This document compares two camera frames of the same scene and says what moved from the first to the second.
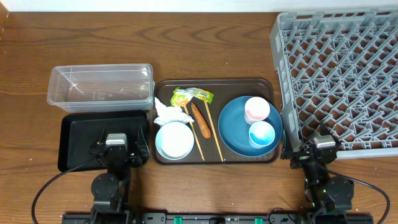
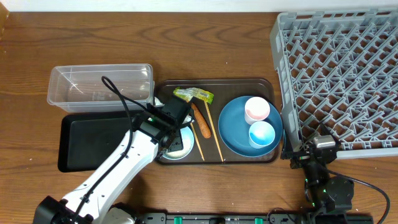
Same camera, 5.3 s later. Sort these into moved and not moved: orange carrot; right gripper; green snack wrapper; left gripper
Moved: left gripper
Not moved: right gripper; green snack wrapper; orange carrot
